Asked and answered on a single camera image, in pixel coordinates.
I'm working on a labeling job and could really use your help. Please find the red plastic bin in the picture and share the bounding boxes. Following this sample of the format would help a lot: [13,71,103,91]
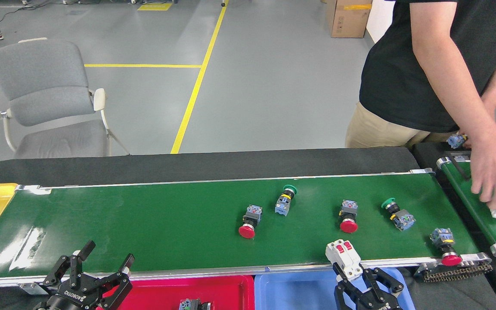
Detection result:
[96,275,255,310]

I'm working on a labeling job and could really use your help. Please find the long green conveyor belt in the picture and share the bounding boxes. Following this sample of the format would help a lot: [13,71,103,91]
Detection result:
[0,168,493,293]

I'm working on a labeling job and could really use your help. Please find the person's left hand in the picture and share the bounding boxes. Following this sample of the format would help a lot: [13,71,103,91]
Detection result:
[458,129,475,149]

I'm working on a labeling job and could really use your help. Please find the blue plastic bin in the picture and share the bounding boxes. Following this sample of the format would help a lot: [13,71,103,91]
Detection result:
[254,267,416,310]

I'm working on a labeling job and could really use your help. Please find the black drive chain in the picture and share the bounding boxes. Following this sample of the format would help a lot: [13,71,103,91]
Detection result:
[422,263,493,282]

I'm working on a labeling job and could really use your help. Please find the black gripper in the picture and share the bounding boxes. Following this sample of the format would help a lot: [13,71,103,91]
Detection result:
[333,262,405,310]
[35,240,136,310]

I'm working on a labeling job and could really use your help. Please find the brown cardboard box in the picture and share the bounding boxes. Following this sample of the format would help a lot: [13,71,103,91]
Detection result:
[325,0,372,38]

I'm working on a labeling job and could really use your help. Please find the person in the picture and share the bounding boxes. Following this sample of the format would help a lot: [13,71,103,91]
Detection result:
[345,0,496,149]

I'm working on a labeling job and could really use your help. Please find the grey office chair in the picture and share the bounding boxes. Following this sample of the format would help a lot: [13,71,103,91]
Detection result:
[0,38,130,159]

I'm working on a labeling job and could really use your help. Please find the black curved guide bracket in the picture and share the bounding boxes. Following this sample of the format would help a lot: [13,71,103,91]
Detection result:
[444,149,472,180]

